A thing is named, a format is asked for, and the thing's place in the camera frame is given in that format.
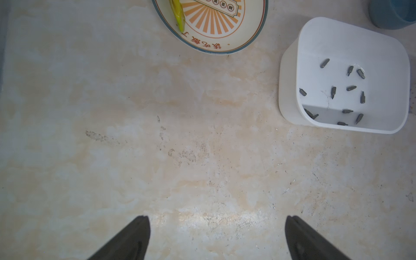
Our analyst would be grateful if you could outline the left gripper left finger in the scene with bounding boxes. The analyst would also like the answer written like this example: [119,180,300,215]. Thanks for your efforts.
[88,216,151,260]

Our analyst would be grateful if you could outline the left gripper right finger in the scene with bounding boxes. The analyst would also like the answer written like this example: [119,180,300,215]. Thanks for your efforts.
[285,216,350,260]

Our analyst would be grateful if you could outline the white storage box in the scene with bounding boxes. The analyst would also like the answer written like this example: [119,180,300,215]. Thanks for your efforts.
[278,17,411,134]

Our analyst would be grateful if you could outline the patterned plate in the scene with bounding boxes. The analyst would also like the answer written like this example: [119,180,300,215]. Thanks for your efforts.
[152,0,269,55]

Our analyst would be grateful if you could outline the yellow bananas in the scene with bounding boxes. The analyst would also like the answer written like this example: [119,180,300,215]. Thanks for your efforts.
[169,0,186,33]

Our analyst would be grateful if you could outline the blue bowl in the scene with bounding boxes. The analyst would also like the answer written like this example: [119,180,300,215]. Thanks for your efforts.
[368,0,416,30]

